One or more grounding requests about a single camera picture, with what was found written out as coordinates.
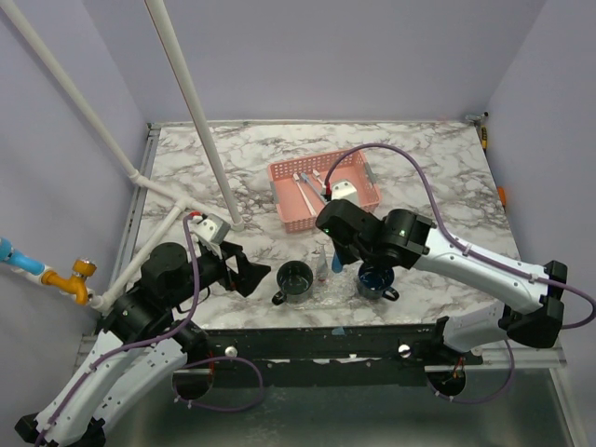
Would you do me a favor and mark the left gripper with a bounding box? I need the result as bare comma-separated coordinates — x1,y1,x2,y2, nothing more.
169,240,272,308

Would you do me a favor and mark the blue toothpaste tube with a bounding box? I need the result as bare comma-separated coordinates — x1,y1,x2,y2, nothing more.
331,251,344,274

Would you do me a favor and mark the white toothpaste tube red cap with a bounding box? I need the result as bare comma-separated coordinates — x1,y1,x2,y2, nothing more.
315,245,329,282

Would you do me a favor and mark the dark blue mug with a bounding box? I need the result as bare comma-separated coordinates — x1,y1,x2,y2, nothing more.
357,264,400,302

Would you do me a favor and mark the dark green mug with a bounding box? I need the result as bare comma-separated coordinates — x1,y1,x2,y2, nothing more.
271,261,314,305

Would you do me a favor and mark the pink perforated plastic basket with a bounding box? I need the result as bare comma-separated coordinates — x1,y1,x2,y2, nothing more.
267,150,381,233

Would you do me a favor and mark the light blue toothbrush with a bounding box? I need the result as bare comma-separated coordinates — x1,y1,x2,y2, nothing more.
300,172,326,204

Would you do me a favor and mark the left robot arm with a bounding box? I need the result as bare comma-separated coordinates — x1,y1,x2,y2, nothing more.
15,242,271,446

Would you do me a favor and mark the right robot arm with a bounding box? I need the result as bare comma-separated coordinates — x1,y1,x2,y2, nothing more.
316,199,567,365

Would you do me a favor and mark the white toothbrush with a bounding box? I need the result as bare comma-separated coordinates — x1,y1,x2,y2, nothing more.
312,169,326,192

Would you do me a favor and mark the orange clip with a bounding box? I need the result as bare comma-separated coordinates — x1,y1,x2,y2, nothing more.
497,186,507,207

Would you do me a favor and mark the yellow brass tap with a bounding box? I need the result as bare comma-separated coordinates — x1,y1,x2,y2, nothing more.
41,258,97,305

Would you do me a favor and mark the yellow black tool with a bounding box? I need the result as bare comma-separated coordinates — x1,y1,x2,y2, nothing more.
481,126,488,152

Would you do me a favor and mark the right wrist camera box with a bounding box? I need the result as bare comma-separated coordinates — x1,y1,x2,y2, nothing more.
322,179,360,206

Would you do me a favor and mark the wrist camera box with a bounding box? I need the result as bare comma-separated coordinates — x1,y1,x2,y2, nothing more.
322,179,360,206
190,214,231,258

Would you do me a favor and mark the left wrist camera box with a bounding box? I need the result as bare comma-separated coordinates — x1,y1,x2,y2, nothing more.
190,214,231,258

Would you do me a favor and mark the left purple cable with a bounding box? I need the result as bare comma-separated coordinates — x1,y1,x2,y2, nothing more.
32,211,265,447

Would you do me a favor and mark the purple cable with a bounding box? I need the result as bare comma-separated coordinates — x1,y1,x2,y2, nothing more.
32,211,265,447
324,143,596,405

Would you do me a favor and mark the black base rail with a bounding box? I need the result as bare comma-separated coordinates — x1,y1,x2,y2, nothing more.
176,324,482,388

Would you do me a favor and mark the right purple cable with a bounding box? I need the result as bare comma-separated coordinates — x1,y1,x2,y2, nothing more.
324,143,596,405

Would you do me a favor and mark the silver corner bracket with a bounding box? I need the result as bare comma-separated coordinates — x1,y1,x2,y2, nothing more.
465,111,489,126

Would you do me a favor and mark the blue hose connector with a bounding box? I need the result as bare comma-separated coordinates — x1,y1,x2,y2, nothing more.
0,237,46,276

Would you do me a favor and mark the white pvc pipe frame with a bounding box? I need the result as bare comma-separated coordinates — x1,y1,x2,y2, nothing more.
1,1,244,313

